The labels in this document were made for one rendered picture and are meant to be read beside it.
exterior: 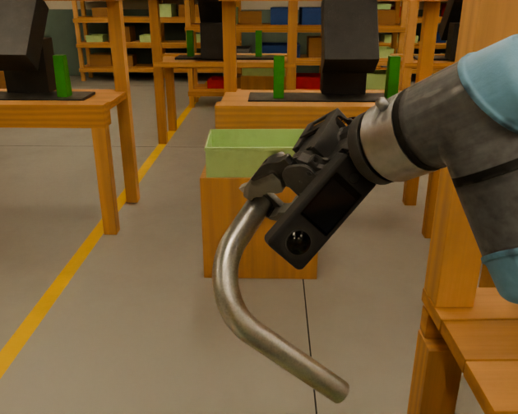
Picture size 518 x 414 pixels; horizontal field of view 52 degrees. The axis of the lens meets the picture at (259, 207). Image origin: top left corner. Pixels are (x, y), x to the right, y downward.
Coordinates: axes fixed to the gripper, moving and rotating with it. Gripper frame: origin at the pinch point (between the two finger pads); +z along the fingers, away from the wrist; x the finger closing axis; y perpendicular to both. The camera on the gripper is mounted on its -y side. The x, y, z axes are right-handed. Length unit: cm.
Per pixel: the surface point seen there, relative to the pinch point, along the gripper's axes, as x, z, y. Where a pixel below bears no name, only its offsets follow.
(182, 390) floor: -74, 163, 7
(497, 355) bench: -65, 15, 21
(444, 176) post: -39, 18, 49
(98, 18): 164, 808, 557
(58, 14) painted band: 232, 906, 567
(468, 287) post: -61, 24, 36
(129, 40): 100, 803, 565
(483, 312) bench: -68, 23, 34
